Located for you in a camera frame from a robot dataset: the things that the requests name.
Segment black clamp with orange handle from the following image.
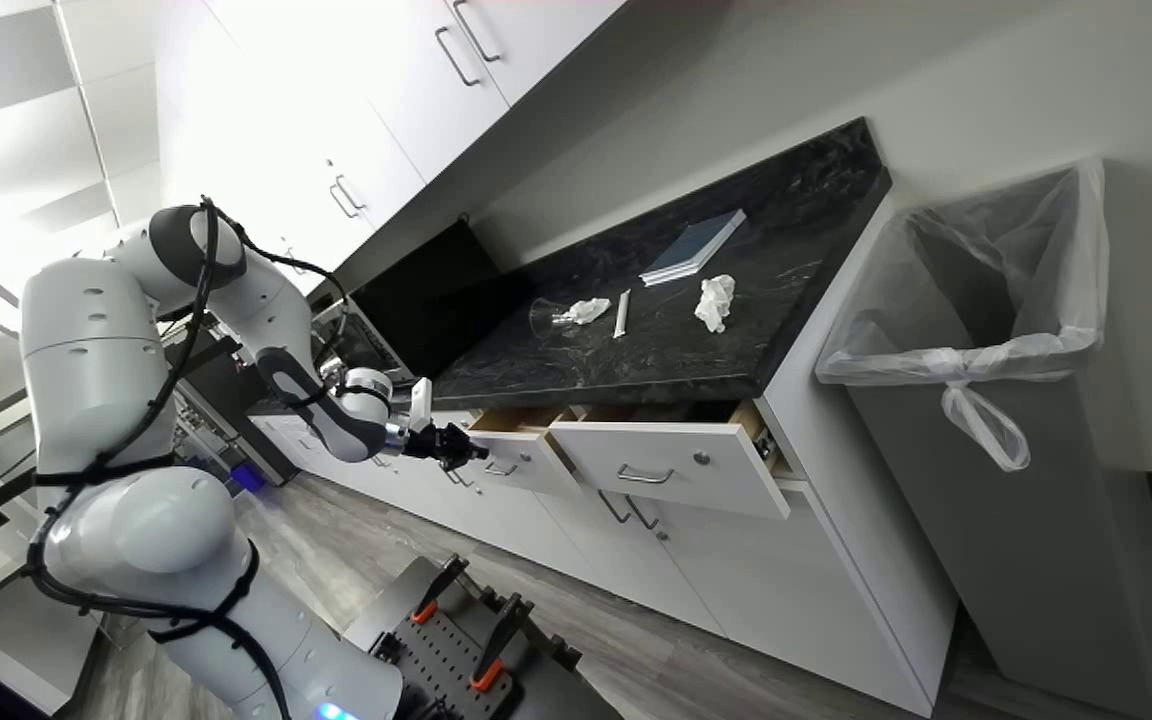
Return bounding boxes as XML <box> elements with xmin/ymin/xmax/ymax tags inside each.
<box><xmin>467</xmin><ymin>591</ymin><xmax>537</xmax><ymax>697</ymax></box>
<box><xmin>408</xmin><ymin>555</ymin><xmax>471</xmax><ymax>630</ymax></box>

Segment black perforated board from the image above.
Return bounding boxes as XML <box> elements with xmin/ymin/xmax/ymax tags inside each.
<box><xmin>372</xmin><ymin>552</ymin><xmax>585</xmax><ymax>720</ymax></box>

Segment white drawer with lock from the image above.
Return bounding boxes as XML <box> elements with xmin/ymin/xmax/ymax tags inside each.
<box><xmin>547</xmin><ymin>401</ymin><xmax>795</xmax><ymax>523</ymax></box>

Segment metal cabinet handle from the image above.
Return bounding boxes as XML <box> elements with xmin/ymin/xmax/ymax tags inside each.
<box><xmin>447</xmin><ymin>0</ymin><xmax>509</xmax><ymax>64</ymax></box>
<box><xmin>325</xmin><ymin>170</ymin><xmax>372</xmax><ymax>222</ymax></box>
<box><xmin>431</xmin><ymin>25</ymin><xmax>489</xmax><ymax>90</ymax></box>

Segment clear plastic cup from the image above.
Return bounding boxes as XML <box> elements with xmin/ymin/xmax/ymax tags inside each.
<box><xmin>405</xmin><ymin>374</ymin><xmax>440</xmax><ymax>433</ymax></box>

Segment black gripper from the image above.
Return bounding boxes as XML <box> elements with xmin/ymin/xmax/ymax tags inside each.
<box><xmin>400</xmin><ymin>421</ymin><xmax>491</xmax><ymax>477</ymax></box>

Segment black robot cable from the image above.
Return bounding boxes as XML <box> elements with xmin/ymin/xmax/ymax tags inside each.
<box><xmin>21</xmin><ymin>195</ymin><xmax>356</xmax><ymax>720</ymax></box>

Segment metal drawer handle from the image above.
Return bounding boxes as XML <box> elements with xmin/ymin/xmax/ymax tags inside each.
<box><xmin>613</xmin><ymin>457</ymin><xmax>680</xmax><ymax>490</ymax></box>

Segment grey trash bin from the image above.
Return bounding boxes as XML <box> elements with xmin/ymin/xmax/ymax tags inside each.
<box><xmin>811</xmin><ymin>154</ymin><xmax>1152</xmax><ymax>720</ymax></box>

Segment white lower cabinet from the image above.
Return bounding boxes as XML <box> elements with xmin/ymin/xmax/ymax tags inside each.
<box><xmin>250</xmin><ymin>195</ymin><xmax>959</xmax><ymax>720</ymax></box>

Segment clear trash bag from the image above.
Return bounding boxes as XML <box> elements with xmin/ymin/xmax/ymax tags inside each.
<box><xmin>811</xmin><ymin>163</ymin><xmax>1112</xmax><ymax>477</ymax></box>

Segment white upper cabinets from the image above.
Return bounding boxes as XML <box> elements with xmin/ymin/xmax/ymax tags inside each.
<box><xmin>151</xmin><ymin>0</ymin><xmax>627</xmax><ymax>275</ymax></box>

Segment large crumpled white paper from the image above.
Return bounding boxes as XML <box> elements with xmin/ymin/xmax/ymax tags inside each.
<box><xmin>686</xmin><ymin>271</ymin><xmax>741</xmax><ymax>336</ymax></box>

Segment white utensil on counter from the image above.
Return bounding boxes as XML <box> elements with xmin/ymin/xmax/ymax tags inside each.
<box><xmin>636</xmin><ymin>209</ymin><xmax>753</xmax><ymax>292</ymax></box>

